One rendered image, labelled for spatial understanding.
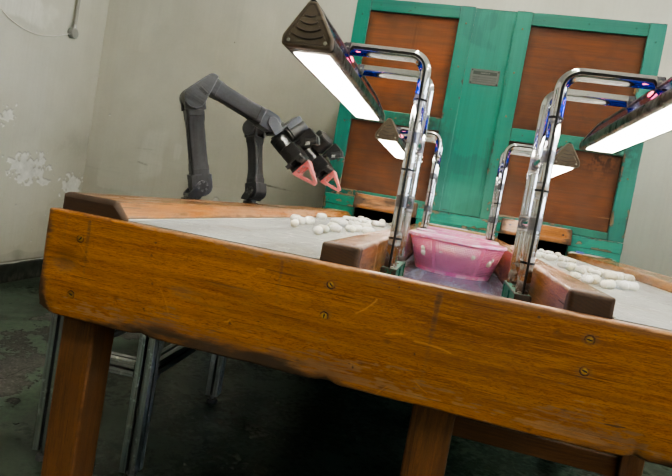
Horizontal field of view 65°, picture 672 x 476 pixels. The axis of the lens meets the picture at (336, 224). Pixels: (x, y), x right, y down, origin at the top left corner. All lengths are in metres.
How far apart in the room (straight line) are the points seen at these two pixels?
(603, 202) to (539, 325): 1.93
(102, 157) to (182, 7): 1.15
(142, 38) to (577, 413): 3.64
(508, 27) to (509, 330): 2.10
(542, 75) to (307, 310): 2.08
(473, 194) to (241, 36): 1.94
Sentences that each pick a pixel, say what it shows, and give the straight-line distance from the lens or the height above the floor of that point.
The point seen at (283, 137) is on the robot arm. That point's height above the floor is 0.99.
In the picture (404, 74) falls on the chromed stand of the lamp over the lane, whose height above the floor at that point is 1.11.
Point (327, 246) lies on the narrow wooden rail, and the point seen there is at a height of 0.76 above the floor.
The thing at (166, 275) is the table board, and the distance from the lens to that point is 0.80.
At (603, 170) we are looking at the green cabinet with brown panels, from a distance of 2.62.
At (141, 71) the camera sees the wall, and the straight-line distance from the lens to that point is 3.94.
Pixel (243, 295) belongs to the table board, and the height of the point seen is 0.67.
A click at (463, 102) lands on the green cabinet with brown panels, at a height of 1.36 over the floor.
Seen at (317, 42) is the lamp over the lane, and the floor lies 1.05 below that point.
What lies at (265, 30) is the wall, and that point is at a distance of 3.69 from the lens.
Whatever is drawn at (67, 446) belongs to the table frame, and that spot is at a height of 0.36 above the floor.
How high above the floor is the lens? 0.83
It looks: 3 degrees down
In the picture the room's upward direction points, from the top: 10 degrees clockwise
